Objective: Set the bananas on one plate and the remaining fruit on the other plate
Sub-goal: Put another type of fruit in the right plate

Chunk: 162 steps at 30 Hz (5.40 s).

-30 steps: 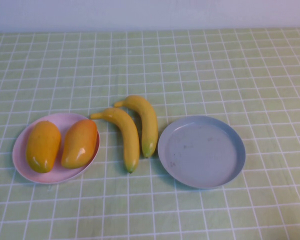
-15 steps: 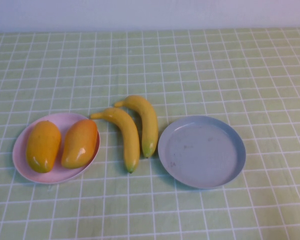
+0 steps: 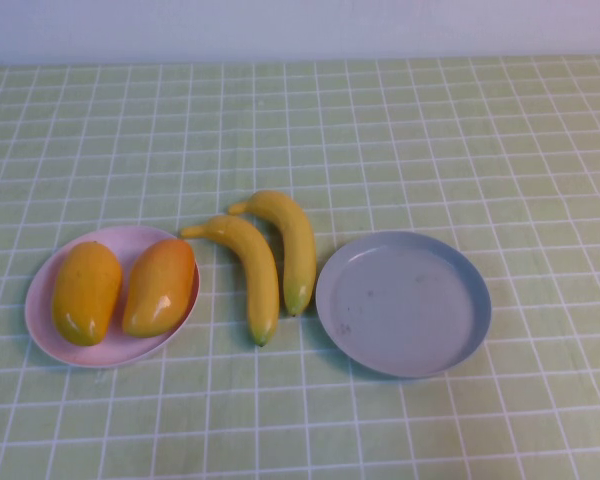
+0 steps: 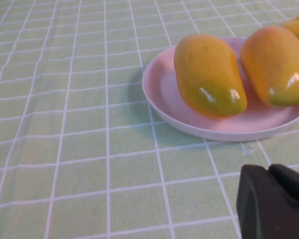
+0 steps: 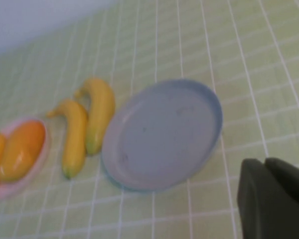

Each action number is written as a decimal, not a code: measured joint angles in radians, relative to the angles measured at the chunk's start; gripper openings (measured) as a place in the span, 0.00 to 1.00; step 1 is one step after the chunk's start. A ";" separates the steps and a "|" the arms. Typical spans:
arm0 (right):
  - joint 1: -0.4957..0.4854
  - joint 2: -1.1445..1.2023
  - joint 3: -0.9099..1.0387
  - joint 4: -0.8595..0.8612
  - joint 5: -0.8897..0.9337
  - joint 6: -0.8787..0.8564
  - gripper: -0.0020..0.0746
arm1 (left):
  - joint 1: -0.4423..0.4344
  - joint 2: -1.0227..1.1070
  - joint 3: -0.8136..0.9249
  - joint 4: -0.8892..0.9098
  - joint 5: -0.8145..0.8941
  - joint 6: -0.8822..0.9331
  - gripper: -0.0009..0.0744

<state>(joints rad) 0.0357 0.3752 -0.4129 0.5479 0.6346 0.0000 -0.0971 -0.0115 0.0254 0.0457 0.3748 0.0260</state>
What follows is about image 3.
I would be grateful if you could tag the yellow banana green tip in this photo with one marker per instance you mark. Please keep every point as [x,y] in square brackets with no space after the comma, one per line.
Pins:
[300,245]

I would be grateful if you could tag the long yellow banana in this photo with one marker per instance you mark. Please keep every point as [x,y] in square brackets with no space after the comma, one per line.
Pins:
[260,280]

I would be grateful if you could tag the orange-blushed mango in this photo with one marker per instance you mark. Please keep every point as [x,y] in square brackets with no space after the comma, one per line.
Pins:
[157,290]

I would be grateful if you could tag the yellow mango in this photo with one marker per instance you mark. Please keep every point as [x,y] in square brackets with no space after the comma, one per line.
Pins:
[85,295]

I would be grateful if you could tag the blue-grey round plate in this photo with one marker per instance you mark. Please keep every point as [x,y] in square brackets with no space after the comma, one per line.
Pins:
[400,310]

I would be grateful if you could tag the pink round plate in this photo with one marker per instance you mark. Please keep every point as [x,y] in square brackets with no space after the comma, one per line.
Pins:
[110,352]

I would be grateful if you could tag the green checked tablecloth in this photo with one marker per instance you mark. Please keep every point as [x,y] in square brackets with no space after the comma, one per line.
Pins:
[430,150]

